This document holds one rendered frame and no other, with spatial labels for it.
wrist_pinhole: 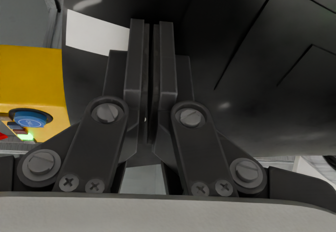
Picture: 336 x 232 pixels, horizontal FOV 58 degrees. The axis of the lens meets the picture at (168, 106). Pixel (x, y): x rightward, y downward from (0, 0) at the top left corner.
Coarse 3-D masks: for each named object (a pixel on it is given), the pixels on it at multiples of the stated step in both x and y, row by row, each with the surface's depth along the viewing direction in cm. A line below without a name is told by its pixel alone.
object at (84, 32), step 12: (72, 12) 12; (72, 24) 12; (84, 24) 12; (96, 24) 12; (108, 24) 12; (72, 36) 12; (84, 36) 12; (96, 36) 12; (108, 36) 12; (120, 36) 12; (84, 48) 13; (96, 48) 13; (108, 48) 13; (120, 48) 13
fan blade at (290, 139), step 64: (64, 0) 11; (128, 0) 11; (192, 0) 11; (256, 0) 11; (320, 0) 10; (64, 64) 14; (192, 64) 13; (256, 64) 13; (320, 64) 12; (256, 128) 17; (320, 128) 17
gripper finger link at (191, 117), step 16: (176, 112) 9; (192, 112) 9; (208, 112) 9; (176, 128) 8; (192, 128) 8; (208, 128) 8; (176, 144) 8; (192, 144) 8; (208, 144) 8; (176, 160) 8; (192, 160) 8; (208, 160) 8; (224, 160) 8; (176, 176) 10; (192, 176) 7; (208, 176) 7; (224, 176) 8; (176, 192) 9; (192, 192) 7; (208, 192) 7; (224, 192) 7
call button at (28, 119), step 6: (18, 114) 39; (24, 114) 39; (30, 114) 39; (36, 114) 39; (18, 120) 40; (24, 120) 40; (30, 120) 40; (36, 120) 40; (42, 120) 40; (24, 126) 42; (30, 126) 42; (36, 126) 42; (42, 126) 42
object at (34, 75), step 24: (0, 48) 40; (24, 48) 41; (48, 48) 42; (0, 72) 39; (24, 72) 40; (48, 72) 40; (0, 96) 38; (24, 96) 38; (48, 96) 39; (48, 120) 42
